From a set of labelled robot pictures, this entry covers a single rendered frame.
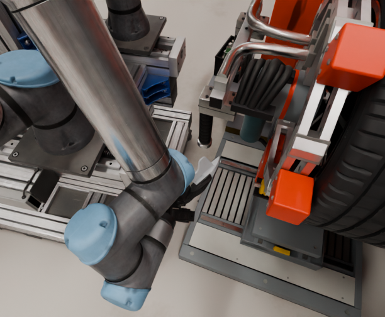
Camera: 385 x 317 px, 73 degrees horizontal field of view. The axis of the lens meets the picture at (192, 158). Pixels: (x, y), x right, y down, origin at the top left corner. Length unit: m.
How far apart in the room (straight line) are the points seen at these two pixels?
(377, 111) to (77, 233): 0.49
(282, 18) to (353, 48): 0.75
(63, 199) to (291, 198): 1.11
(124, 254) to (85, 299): 1.06
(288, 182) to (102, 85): 0.43
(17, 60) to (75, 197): 0.87
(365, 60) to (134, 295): 0.50
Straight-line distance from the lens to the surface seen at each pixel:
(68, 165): 0.72
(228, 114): 0.62
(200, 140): 0.75
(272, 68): 0.56
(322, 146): 0.55
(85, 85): 0.31
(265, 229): 1.25
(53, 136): 0.71
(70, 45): 0.30
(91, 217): 0.40
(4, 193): 0.88
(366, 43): 0.48
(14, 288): 1.63
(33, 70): 0.62
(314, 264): 1.34
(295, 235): 1.29
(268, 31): 0.74
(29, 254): 1.64
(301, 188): 0.60
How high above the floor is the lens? 1.38
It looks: 58 degrees down
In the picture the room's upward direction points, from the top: straight up
